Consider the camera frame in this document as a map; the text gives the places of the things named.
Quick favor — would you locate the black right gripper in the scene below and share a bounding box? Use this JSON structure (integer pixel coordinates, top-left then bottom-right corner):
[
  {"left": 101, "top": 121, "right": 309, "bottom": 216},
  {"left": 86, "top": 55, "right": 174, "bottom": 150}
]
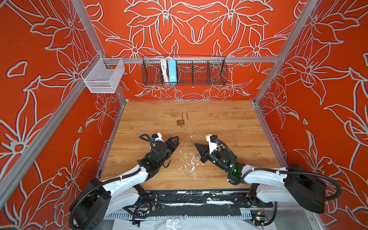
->
[{"left": 194, "top": 144, "right": 230, "bottom": 174}]

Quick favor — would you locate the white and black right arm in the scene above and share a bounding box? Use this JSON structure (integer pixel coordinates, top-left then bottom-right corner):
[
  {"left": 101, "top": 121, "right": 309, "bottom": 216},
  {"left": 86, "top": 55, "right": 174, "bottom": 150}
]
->
[{"left": 195, "top": 136, "right": 342, "bottom": 214}]

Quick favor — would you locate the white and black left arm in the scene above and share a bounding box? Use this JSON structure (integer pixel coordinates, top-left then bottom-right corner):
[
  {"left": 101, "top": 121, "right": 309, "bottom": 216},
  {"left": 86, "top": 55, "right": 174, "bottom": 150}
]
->
[{"left": 69, "top": 133, "right": 181, "bottom": 230}]

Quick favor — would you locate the light blue box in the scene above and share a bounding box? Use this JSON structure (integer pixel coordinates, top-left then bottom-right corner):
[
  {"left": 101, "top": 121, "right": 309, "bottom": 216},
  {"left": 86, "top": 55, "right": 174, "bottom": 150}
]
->
[{"left": 168, "top": 59, "right": 177, "bottom": 85}]

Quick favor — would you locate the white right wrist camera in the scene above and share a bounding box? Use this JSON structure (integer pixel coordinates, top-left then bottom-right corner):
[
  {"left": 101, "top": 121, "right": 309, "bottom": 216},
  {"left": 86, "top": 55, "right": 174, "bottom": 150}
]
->
[{"left": 206, "top": 134, "right": 219, "bottom": 154}]

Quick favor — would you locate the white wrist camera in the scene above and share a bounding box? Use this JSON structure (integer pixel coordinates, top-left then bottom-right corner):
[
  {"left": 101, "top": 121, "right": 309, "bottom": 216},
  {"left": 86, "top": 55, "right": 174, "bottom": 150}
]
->
[
  {"left": 206, "top": 134, "right": 219, "bottom": 154},
  {"left": 151, "top": 133, "right": 163, "bottom": 143}
]

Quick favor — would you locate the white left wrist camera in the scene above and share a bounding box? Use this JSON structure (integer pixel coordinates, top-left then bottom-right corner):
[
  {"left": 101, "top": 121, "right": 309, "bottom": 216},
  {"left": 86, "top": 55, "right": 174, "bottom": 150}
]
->
[{"left": 151, "top": 133, "right": 163, "bottom": 143}]

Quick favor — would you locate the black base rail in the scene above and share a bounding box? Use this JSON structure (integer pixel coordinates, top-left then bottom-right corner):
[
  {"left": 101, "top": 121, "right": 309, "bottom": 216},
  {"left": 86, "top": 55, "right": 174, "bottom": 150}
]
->
[{"left": 143, "top": 188, "right": 274, "bottom": 219}]

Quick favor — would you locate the black wire wall basket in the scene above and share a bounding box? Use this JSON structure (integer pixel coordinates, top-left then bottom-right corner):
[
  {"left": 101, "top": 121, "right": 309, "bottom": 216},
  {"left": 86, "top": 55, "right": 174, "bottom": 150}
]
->
[{"left": 142, "top": 55, "right": 228, "bottom": 86}]

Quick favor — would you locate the white cable bundle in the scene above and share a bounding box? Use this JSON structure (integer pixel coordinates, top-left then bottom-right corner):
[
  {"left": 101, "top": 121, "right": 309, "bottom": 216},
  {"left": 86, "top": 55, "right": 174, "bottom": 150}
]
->
[{"left": 159, "top": 57, "right": 170, "bottom": 84}]

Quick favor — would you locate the white mesh wall basket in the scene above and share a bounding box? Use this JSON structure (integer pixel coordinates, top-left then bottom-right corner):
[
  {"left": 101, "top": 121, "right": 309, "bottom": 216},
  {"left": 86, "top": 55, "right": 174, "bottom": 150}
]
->
[{"left": 81, "top": 53, "right": 126, "bottom": 94}]

